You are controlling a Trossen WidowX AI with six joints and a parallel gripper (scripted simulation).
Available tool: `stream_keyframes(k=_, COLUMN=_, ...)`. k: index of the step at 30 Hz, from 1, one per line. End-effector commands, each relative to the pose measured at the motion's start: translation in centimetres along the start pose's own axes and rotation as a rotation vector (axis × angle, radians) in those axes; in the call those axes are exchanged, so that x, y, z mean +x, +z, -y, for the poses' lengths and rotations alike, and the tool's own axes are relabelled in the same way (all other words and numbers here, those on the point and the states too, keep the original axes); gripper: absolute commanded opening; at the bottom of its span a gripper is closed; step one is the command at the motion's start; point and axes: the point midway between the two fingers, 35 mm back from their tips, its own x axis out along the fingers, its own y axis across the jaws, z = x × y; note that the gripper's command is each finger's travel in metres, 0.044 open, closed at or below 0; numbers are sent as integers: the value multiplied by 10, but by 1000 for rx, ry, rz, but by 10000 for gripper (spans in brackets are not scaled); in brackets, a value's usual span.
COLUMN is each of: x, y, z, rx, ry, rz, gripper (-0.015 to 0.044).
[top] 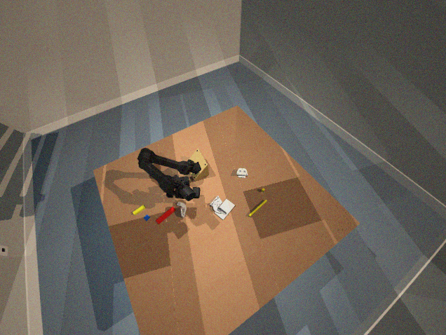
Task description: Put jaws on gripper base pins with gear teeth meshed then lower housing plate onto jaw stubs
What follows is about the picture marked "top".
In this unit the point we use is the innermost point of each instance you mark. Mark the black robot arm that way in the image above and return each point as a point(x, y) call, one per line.
point(166, 182)

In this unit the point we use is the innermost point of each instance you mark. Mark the red curved bar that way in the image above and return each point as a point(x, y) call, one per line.
point(165, 215)

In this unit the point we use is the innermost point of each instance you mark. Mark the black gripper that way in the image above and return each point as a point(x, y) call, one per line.
point(195, 189)

